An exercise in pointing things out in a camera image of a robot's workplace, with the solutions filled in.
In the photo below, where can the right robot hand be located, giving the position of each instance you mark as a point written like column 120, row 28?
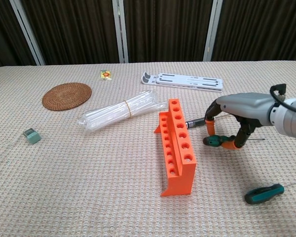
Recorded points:
column 249, row 106

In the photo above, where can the dark green black screwdriver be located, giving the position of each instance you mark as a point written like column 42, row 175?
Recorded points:
column 213, row 141

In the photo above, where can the black precision screwdriver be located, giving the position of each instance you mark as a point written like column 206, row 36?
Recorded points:
column 195, row 122

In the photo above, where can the teal black screwdriver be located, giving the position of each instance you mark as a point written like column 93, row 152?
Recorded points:
column 261, row 193

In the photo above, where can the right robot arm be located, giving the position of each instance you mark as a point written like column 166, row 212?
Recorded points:
column 291, row 116

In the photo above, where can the orange screwdriver rack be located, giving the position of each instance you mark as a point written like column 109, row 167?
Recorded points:
column 182, row 177

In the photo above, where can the white folding laptop stand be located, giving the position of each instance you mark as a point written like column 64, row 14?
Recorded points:
column 182, row 81

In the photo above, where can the yellow rubber band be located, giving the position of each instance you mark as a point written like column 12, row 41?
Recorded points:
column 128, row 108

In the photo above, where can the clear plastic tube bundle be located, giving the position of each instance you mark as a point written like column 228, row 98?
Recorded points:
column 108, row 116

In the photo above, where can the small yellow candy packet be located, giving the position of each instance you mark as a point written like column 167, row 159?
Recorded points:
column 106, row 75

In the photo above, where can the beige waffle tablecloth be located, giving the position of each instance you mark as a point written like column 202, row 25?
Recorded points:
column 88, row 185

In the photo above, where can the round woven rattan coaster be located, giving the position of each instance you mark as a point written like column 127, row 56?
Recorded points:
column 66, row 96

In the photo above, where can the small green box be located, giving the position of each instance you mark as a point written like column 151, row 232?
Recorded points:
column 32, row 137

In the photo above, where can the grey partition frame post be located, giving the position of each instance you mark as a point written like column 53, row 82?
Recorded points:
column 121, row 32
column 212, row 32
column 27, row 32

